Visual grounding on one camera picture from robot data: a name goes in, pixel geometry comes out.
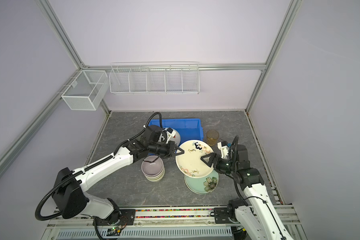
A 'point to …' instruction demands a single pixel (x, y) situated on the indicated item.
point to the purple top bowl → (152, 165)
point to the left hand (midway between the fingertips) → (183, 155)
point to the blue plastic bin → (189, 129)
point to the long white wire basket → (154, 77)
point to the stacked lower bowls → (156, 178)
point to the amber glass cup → (212, 136)
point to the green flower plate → (203, 185)
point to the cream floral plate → (190, 163)
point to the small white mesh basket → (86, 90)
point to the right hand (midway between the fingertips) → (205, 161)
